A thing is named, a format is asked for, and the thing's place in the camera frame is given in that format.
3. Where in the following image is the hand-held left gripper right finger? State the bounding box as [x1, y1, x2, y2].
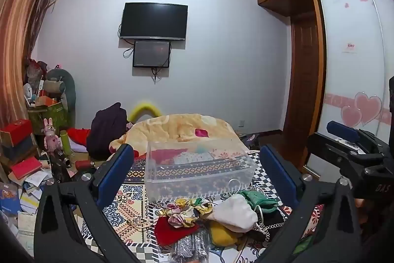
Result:
[255, 143, 365, 263]

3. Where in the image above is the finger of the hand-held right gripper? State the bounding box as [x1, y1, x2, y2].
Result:
[326, 121, 382, 147]
[307, 133, 375, 173]

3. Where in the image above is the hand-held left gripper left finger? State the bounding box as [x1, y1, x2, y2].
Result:
[34, 143, 140, 263]

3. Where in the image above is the green knit pouch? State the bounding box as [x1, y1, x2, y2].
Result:
[238, 189, 280, 215]

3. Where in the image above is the thin gold chain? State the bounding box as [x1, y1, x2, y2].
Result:
[128, 219, 158, 230]

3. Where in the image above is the white drawstring pouch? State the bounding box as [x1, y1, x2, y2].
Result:
[212, 195, 260, 233]

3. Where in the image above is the floral fabric scrunchie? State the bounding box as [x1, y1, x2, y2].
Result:
[158, 197, 215, 227]

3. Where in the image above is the clear plastic storage box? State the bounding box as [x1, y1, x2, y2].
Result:
[145, 137, 258, 204]

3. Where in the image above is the red cloth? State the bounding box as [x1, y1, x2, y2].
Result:
[154, 216, 200, 247]

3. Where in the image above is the yellow plush item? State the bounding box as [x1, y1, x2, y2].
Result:
[209, 221, 244, 247]

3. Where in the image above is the grey glitter pouch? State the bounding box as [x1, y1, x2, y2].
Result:
[171, 230, 212, 263]

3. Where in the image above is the purple slipper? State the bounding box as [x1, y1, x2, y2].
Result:
[246, 134, 263, 150]

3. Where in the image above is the dark purple clothing heap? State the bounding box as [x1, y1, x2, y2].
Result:
[87, 102, 129, 160]

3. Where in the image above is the white heart-print sliding door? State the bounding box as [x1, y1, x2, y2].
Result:
[308, 0, 394, 175]

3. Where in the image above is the red garment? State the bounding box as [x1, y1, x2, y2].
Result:
[67, 127, 92, 147]

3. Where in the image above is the black flashlight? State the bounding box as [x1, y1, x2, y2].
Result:
[52, 147, 73, 170]

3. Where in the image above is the green bottle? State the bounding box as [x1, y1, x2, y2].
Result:
[60, 130, 74, 160]

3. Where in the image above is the brown wooden door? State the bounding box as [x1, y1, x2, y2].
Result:
[282, 12, 319, 156]

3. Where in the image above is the yellow foam tube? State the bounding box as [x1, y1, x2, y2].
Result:
[129, 102, 162, 123]

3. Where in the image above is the yellow printed blanket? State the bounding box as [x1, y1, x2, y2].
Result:
[109, 113, 247, 159]

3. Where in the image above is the pink rabbit toy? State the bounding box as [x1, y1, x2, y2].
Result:
[43, 118, 62, 151]

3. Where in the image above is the green cardboard box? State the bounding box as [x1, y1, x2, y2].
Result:
[28, 101, 70, 136]

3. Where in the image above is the pile of papers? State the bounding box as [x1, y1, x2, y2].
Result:
[6, 169, 56, 251]

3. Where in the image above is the dark blue box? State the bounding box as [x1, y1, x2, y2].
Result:
[0, 135, 38, 162]

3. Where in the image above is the grey green plush toy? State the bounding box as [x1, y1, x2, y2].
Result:
[43, 67, 77, 128]

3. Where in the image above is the red gift box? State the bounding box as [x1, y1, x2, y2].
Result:
[0, 119, 34, 146]

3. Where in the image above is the blue book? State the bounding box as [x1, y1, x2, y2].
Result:
[0, 183, 22, 217]

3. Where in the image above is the red plastic bag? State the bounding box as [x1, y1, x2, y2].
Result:
[26, 58, 49, 88]

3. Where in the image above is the striped brown curtain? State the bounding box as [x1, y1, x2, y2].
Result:
[0, 0, 61, 128]

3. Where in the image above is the small black wall monitor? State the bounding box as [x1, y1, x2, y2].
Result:
[132, 40, 171, 68]

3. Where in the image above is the wall-mounted black television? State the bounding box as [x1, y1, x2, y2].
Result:
[119, 2, 188, 41]

